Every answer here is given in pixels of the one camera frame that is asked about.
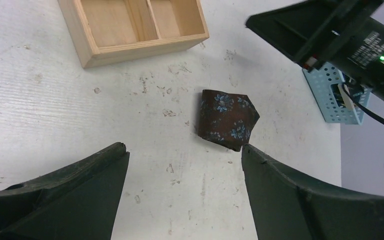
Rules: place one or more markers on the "wooden compartment tray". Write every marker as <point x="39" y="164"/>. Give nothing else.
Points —
<point x="105" y="32"/>

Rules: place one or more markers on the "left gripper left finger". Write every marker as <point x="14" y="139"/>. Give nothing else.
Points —
<point x="77" y="202"/>

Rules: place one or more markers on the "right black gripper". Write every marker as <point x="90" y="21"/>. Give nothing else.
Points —
<point x="340" y="32"/>

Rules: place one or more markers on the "blue plastic basket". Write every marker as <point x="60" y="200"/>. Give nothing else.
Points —
<point x="335" y="106"/>

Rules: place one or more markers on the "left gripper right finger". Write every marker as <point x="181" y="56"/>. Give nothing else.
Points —
<point x="288" y="204"/>

